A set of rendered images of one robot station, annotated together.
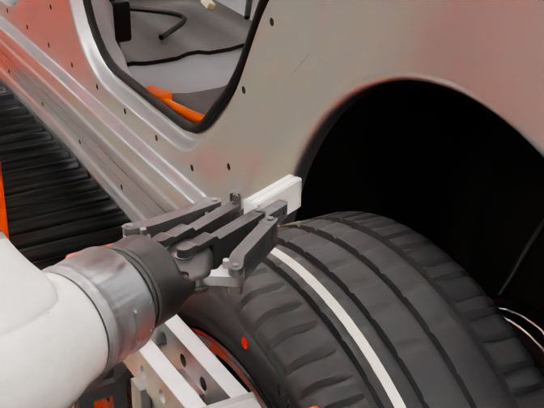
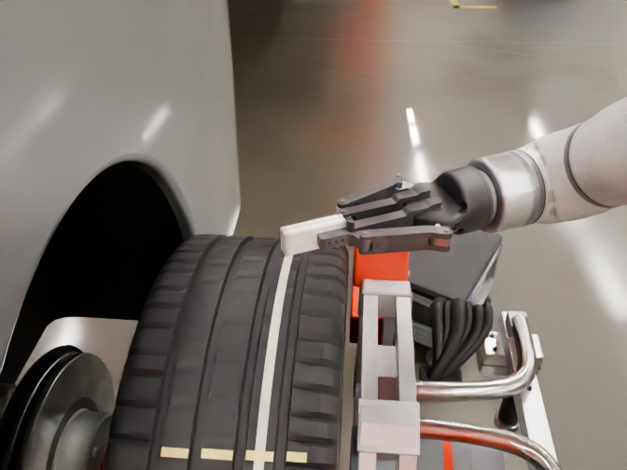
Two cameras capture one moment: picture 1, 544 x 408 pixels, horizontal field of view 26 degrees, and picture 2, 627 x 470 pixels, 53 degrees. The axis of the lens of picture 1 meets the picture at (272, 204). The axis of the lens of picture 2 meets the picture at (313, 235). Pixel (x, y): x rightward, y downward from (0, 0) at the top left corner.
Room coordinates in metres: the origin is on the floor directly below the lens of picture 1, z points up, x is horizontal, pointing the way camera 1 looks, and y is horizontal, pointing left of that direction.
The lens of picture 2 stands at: (1.40, 0.29, 1.69)
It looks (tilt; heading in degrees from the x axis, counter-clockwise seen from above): 38 degrees down; 213
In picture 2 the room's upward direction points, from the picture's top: straight up
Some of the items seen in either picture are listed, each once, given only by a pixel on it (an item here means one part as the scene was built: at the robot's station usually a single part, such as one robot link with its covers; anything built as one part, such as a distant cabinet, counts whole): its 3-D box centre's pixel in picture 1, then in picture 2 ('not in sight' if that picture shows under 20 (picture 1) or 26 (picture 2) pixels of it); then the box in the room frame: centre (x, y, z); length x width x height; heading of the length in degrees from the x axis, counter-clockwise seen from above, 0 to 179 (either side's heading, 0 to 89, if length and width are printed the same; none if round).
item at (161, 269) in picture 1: (158, 271); (442, 205); (0.83, 0.09, 1.27); 0.09 x 0.08 x 0.07; 144
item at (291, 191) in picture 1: (276, 204); (312, 232); (0.96, 0.00, 1.27); 0.07 x 0.01 x 0.03; 144
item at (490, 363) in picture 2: not in sight; (508, 353); (0.68, 0.18, 0.93); 0.09 x 0.05 x 0.05; 119
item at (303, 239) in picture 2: (269, 202); (314, 237); (0.96, 0.00, 1.27); 0.07 x 0.01 x 0.03; 144
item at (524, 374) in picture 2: not in sight; (470, 338); (0.79, 0.15, 1.03); 0.19 x 0.18 x 0.11; 119
